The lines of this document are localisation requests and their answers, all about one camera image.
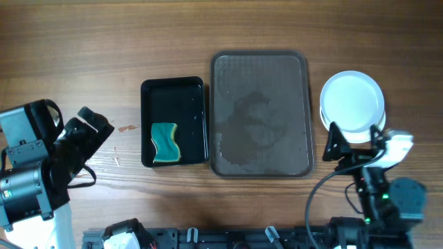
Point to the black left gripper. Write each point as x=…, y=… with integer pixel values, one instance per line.
x=93, y=140

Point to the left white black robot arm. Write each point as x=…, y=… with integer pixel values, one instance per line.
x=33, y=214

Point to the teal and yellow sponge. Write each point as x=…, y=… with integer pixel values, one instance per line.
x=162, y=137

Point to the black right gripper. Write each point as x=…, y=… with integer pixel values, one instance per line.
x=357, y=157

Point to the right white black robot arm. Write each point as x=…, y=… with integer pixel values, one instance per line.
x=357, y=232

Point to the black plastic water tray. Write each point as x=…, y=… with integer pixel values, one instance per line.
x=179, y=100

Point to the plate with blue stain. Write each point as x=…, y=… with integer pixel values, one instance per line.
x=352, y=100

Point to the white plate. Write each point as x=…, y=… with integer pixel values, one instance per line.
x=355, y=137

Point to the brown serving tray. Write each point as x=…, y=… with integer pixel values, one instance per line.
x=260, y=115

